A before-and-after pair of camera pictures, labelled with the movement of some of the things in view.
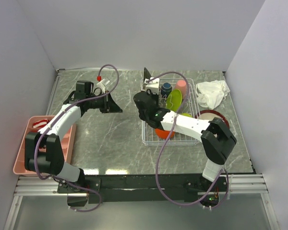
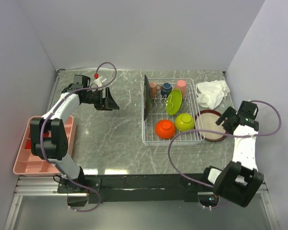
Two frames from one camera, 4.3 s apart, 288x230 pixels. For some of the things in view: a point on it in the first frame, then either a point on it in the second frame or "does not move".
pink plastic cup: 181,85 does not move
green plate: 174,100 does not move
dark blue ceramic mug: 165,89 does not move
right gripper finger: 146,75 to 229,112
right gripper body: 155,97 to 226,125
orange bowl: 164,134 does not move
